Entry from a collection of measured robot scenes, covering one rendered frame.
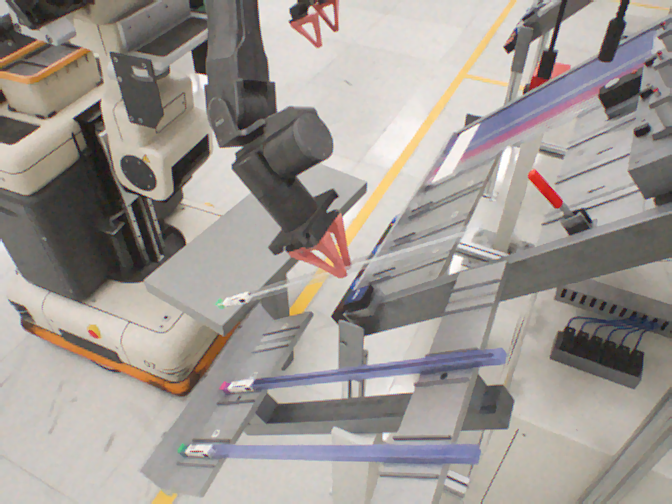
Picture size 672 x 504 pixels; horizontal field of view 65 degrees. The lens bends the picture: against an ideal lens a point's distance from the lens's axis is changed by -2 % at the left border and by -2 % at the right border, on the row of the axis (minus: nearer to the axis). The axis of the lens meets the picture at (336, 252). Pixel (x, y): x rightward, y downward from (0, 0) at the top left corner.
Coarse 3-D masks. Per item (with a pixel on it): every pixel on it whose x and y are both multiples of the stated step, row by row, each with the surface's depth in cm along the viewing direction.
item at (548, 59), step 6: (546, 48) 81; (546, 54) 81; (552, 54) 80; (546, 60) 81; (552, 60) 81; (540, 66) 82; (546, 66) 82; (552, 66) 82; (540, 72) 83; (546, 72) 83; (552, 72) 83; (540, 78) 84; (546, 78) 83
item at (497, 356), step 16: (464, 352) 57; (480, 352) 56; (496, 352) 54; (352, 368) 68; (368, 368) 66; (384, 368) 64; (400, 368) 62; (416, 368) 61; (432, 368) 59; (448, 368) 58; (256, 384) 81; (272, 384) 79; (288, 384) 77; (304, 384) 75
